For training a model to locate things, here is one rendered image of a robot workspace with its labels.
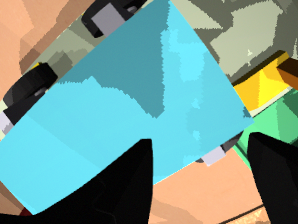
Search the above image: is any red-headed stop pin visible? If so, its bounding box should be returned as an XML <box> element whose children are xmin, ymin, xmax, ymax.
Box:
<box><xmin>19</xmin><ymin>206</ymin><xmax>32</xmax><ymax>216</ymax></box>

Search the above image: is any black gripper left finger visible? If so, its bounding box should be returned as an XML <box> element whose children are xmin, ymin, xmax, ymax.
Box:
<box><xmin>0</xmin><ymin>139</ymin><xmax>154</xmax><ymax>224</ymax></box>

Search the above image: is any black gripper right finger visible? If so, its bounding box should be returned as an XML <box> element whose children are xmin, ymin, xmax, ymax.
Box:
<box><xmin>246</xmin><ymin>132</ymin><xmax>298</xmax><ymax>224</ymax></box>

